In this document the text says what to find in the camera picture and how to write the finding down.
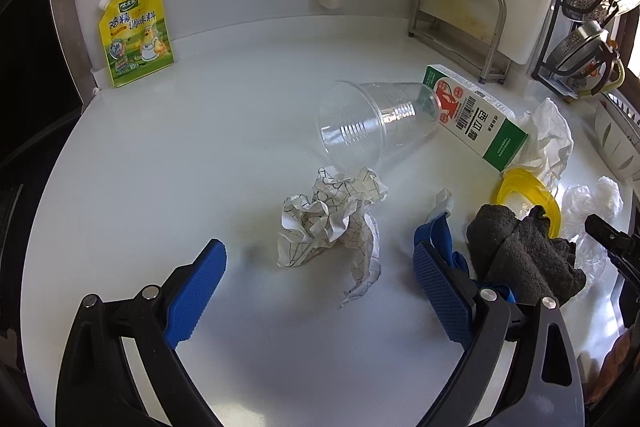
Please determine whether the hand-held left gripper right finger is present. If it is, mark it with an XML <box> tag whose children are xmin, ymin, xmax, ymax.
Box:
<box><xmin>412</xmin><ymin>241</ymin><xmax>586</xmax><ymax>427</ymax></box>

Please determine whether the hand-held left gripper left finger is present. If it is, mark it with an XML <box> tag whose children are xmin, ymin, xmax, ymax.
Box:
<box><xmin>55</xmin><ymin>238</ymin><xmax>228</xmax><ymax>427</ymax></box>

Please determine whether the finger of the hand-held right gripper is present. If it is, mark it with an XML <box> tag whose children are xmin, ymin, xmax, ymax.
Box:
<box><xmin>584</xmin><ymin>214</ymin><xmax>640</xmax><ymax>281</ymax></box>

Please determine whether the clear plastic bag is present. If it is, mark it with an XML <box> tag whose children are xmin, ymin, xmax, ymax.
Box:
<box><xmin>560</xmin><ymin>176</ymin><xmax>623</xmax><ymax>288</ymax></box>

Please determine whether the white tissue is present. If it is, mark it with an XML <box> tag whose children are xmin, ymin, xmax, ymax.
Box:
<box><xmin>510</xmin><ymin>97</ymin><xmax>574</xmax><ymax>188</ymax></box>

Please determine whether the checked paper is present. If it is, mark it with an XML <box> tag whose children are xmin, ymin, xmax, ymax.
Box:
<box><xmin>277</xmin><ymin>165</ymin><xmax>390</xmax><ymax>312</ymax></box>

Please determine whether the red green milk carton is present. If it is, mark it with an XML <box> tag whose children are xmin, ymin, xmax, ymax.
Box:
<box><xmin>421</xmin><ymin>64</ymin><xmax>530</xmax><ymax>172</ymax></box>

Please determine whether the person's right hand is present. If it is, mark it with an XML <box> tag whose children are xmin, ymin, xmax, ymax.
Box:
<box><xmin>590</xmin><ymin>331</ymin><xmax>640</xmax><ymax>409</ymax></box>

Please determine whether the grey towel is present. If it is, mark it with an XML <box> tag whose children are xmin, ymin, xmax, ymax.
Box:
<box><xmin>466</xmin><ymin>203</ymin><xmax>587</xmax><ymax>308</ymax></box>

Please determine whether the white leaf pattern bowl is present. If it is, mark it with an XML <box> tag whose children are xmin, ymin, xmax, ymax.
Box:
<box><xmin>595</xmin><ymin>99</ymin><xmax>640</xmax><ymax>180</ymax></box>

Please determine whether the clear plastic cup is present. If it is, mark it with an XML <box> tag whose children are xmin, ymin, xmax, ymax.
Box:
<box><xmin>316</xmin><ymin>80</ymin><xmax>443</xmax><ymax>172</ymax></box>

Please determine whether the metal cutting board rack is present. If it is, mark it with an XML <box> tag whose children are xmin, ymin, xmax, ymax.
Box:
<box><xmin>407</xmin><ymin>0</ymin><xmax>512</xmax><ymax>84</ymax></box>

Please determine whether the yellow seasoning pouch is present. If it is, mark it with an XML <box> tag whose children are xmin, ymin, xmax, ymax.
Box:
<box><xmin>97</xmin><ymin>0</ymin><xmax>176</xmax><ymax>88</ymax></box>

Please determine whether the steel strainer with handle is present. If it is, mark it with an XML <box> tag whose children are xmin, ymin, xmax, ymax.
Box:
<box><xmin>545</xmin><ymin>21</ymin><xmax>626</xmax><ymax>98</ymax></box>

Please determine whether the black wire dish rack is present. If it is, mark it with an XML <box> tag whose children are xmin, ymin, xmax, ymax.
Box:
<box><xmin>530</xmin><ymin>0</ymin><xmax>640</xmax><ymax>102</ymax></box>

